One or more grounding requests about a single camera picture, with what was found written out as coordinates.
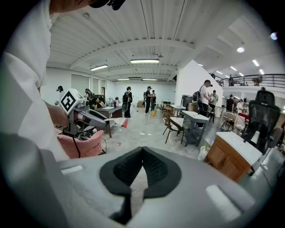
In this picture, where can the yellow bucket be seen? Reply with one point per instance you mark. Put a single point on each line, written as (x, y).
(153, 113)

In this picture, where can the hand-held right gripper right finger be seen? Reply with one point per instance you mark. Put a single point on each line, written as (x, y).
(189, 200)

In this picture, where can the cardboard box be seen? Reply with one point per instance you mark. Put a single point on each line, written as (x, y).
(141, 104)

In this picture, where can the person's chin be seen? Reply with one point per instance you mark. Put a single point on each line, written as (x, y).
(66, 5)

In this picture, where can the white bucket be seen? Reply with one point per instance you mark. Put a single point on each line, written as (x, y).
(203, 153)

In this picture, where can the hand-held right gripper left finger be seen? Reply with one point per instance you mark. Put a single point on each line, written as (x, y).
(84, 191)

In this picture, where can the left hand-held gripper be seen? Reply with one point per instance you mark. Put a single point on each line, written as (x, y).
(72, 104)

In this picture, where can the grey work table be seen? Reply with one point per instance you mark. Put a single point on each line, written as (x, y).
(194, 121)

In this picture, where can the black trash bin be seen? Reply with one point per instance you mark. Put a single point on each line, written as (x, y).
(186, 101)

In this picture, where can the black balcony railing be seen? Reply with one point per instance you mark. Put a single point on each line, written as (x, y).
(256, 80)

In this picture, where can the wooden chair with white seat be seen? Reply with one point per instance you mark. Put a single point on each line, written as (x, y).
(176, 127)

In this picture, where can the black mesh office chair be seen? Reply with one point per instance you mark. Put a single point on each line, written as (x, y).
(263, 120)

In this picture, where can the person's left forearm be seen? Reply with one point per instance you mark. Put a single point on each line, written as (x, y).
(56, 114)

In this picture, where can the black head-worn camera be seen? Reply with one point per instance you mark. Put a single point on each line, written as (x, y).
(111, 3)

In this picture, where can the long ceiling tube light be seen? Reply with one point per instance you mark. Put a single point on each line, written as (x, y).
(149, 79)
(99, 67)
(144, 61)
(123, 79)

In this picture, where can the pink padded chair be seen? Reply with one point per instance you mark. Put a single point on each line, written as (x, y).
(86, 147)

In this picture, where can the dark brown desk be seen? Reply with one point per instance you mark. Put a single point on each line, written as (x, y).
(111, 111)

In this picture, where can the wooden cabinet with white top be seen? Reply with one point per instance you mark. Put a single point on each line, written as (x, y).
(229, 158)

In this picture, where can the person's white shirt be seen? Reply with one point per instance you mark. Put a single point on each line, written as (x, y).
(24, 78)

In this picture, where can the round ceiling spotlight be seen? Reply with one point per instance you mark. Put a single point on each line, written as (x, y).
(240, 49)

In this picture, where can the small white table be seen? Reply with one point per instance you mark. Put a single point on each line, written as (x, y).
(177, 108)

